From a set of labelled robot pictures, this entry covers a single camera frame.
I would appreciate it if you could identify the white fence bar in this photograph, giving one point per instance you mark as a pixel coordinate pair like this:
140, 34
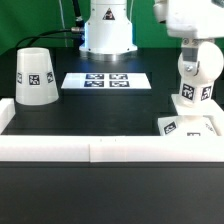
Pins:
7, 112
218, 120
111, 149

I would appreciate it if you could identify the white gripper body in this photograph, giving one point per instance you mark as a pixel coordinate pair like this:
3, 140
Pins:
200, 19

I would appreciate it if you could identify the white lamp bulb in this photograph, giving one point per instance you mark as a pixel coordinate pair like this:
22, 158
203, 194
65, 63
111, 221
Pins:
198, 89

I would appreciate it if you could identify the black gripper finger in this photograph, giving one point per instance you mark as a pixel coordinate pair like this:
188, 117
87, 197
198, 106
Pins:
190, 49

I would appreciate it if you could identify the white left fence bar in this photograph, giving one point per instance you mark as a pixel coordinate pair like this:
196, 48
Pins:
7, 112

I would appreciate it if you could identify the white right fence bar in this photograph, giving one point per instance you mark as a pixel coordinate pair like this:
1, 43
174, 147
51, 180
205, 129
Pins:
218, 120

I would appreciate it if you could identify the white lamp base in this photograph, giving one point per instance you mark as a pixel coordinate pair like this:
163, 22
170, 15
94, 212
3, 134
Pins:
190, 120

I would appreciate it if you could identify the white lamp shade cone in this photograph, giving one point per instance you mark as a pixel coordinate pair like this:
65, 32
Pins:
35, 80

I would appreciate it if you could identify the white marker tag plate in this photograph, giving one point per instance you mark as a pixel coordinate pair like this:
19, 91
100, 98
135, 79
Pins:
106, 81

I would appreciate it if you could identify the white front fence bar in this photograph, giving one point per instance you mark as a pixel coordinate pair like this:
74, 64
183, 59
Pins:
111, 149

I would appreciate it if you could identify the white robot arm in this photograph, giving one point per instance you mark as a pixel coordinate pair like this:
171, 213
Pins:
108, 33

